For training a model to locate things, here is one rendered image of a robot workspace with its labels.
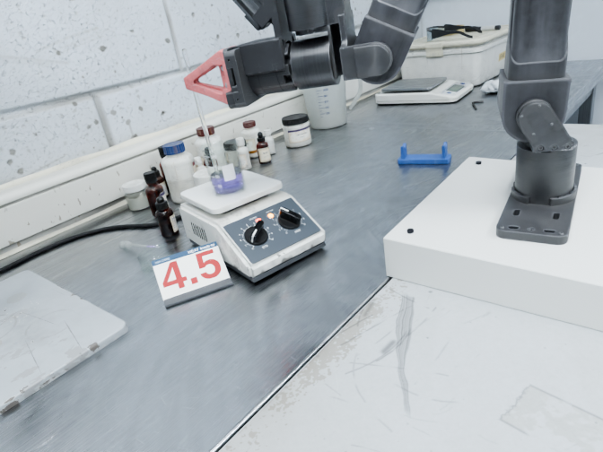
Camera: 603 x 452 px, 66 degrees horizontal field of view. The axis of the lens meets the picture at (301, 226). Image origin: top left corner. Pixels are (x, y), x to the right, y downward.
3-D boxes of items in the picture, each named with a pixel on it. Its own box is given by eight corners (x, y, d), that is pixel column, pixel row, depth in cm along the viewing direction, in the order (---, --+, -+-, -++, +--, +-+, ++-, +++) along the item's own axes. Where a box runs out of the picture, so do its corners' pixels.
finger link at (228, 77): (169, 58, 58) (237, 47, 55) (195, 51, 64) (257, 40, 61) (184, 113, 61) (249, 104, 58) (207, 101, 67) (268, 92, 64)
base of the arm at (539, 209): (495, 170, 48) (574, 175, 44) (527, 112, 62) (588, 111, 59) (493, 238, 52) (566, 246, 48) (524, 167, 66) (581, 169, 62)
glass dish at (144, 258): (152, 278, 67) (149, 265, 66) (134, 268, 70) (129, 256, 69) (185, 260, 70) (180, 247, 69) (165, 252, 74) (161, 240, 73)
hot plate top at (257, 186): (285, 186, 69) (284, 181, 69) (214, 216, 63) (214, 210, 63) (244, 173, 78) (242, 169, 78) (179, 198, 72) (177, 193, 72)
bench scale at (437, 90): (455, 105, 133) (455, 87, 131) (373, 106, 148) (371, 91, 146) (475, 90, 146) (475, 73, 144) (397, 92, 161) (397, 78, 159)
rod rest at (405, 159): (451, 158, 93) (450, 141, 91) (449, 164, 90) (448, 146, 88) (401, 159, 97) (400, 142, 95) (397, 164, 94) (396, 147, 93)
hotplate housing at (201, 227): (329, 247, 67) (321, 195, 64) (253, 287, 60) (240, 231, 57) (249, 212, 84) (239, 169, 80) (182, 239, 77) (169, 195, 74)
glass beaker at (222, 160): (256, 188, 69) (244, 135, 66) (230, 202, 66) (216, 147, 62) (228, 184, 73) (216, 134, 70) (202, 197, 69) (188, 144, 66)
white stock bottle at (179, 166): (187, 205, 92) (171, 149, 87) (165, 202, 95) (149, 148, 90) (209, 193, 96) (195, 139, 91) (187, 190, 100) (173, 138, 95)
